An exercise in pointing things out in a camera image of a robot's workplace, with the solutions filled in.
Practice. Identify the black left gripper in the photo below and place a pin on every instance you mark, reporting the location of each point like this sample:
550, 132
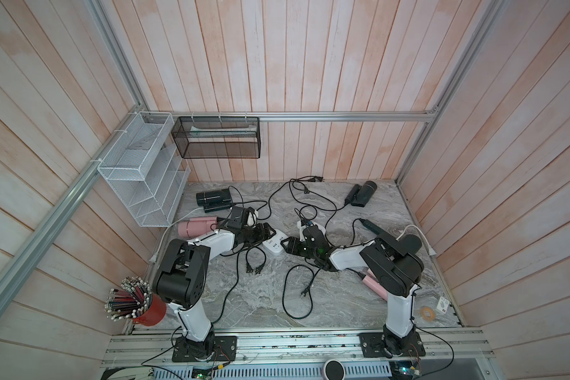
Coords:
261, 237

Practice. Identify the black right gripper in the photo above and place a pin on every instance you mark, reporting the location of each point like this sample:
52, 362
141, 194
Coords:
293, 245

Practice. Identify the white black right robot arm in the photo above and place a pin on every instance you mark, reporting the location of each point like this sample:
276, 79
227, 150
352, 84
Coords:
393, 261

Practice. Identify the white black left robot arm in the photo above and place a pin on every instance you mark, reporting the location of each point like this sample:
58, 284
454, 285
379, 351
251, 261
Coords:
181, 275

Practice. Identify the pink hair dryer under arm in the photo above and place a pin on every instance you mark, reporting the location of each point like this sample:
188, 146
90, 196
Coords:
372, 283

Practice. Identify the white square power strip left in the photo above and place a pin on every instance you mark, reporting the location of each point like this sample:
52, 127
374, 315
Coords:
273, 245

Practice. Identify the white square power strip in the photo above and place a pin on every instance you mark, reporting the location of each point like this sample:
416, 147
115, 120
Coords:
311, 231
273, 245

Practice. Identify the white square power strip right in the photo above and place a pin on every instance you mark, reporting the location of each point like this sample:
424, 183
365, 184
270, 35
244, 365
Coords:
311, 231

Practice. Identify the dark green folded hair dryer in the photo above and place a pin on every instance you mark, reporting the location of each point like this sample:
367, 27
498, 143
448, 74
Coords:
215, 200

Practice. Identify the pink folded hair dryer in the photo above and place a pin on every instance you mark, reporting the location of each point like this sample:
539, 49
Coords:
196, 227

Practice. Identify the dark green dryer far right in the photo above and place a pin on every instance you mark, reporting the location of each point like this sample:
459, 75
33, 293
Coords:
360, 195

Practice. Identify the dark green unfolded hair dryer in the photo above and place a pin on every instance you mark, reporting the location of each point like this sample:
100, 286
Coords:
410, 241

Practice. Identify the round black white knob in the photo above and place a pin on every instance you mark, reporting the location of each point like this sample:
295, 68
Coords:
333, 370

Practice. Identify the red pencil cup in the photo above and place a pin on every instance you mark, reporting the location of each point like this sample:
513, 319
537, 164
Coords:
134, 300

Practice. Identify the tape roll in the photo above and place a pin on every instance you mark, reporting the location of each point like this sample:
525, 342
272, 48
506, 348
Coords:
427, 313

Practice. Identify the black mesh wall basket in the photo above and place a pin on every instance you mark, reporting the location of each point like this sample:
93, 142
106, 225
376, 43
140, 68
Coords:
217, 137

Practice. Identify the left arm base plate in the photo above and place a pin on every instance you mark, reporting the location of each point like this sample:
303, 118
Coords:
217, 348

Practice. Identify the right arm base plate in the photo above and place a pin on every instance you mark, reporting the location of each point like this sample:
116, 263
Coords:
387, 344

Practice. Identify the white wire mesh shelf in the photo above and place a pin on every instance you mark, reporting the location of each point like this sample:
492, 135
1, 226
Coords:
144, 169

